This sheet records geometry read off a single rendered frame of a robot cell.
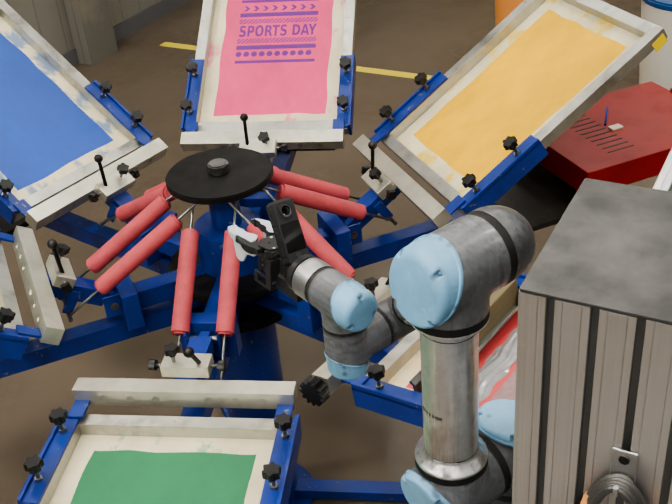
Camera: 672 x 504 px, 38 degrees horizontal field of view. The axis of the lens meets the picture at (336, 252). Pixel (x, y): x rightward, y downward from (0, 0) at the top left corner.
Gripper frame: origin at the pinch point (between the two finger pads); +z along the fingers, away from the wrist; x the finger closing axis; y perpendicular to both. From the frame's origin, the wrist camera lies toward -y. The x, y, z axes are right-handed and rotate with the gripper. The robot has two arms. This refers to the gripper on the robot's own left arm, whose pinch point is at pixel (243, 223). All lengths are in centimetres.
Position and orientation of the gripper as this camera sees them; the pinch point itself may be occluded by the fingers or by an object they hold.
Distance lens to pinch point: 182.6
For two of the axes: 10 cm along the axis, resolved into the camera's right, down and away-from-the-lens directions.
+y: -0.3, 8.8, 4.7
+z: -6.2, -3.9, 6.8
